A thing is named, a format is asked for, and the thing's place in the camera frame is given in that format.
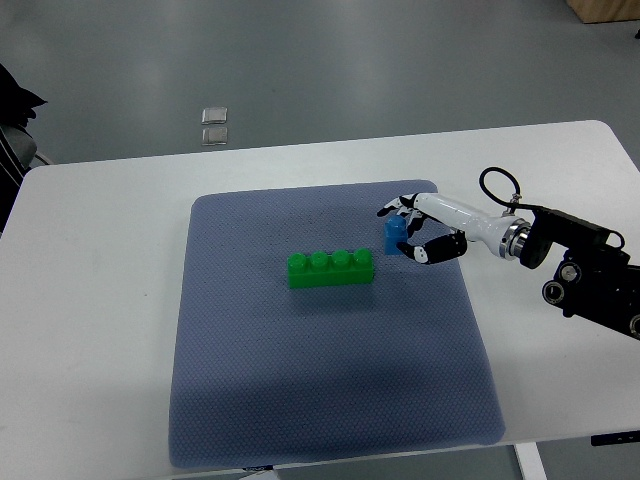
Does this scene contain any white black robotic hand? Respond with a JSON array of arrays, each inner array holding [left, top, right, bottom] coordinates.
[[377, 193, 529, 265]]

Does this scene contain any blue toy block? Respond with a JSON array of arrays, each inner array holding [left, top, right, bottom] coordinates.
[[383, 215, 408, 256]]

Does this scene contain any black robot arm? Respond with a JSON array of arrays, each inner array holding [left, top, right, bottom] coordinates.
[[508, 203, 639, 339]]

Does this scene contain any green four-stud toy block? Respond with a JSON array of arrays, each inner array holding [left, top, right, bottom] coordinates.
[[287, 248, 374, 289]]

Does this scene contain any white table leg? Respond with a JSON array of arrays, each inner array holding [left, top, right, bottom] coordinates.
[[513, 442, 547, 480]]

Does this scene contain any black table control panel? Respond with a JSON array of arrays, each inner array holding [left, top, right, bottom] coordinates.
[[590, 432, 640, 447]]

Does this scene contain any wooden furniture corner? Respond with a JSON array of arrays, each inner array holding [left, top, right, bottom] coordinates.
[[566, 0, 639, 24]]

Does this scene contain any blue-grey mesh mat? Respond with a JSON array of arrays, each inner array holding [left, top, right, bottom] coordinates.
[[169, 180, 505, 468]]

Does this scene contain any upper metal floor plate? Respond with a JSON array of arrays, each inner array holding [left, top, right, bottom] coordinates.
[[201, 106, 228, 125]]

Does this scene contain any black office chair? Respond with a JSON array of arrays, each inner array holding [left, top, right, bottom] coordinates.
[[1, 65, 49, 232]]

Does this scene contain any black cable loop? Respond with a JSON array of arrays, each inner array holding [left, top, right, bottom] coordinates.
[[478, 166, 539, 217]]

